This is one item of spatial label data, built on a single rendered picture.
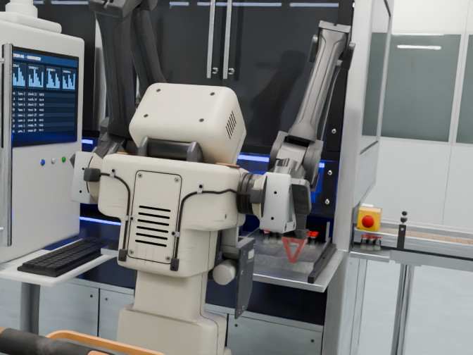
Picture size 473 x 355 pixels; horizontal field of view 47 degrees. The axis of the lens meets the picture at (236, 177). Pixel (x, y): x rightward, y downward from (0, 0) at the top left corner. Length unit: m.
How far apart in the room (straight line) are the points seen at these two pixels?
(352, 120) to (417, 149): 4.62
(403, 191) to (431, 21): 1.89
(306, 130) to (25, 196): 1.04
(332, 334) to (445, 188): 4.63
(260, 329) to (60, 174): 0.91
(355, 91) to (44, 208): 1.13
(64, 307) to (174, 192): 1.44
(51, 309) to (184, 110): 1.52
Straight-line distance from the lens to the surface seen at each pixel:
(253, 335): 2.08
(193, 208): 1.04
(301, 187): 1.06
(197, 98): 1.13
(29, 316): 2.25
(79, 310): 2.39
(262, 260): 1.63
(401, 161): 6.46
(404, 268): 2.05
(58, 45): 2.02
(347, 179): 1.86
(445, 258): 2.00
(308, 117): 1.23
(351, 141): 1.85
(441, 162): 6.46
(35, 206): 1.96
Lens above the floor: 1.36
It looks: 8 degrees down
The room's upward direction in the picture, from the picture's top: 4 degrees clockwise
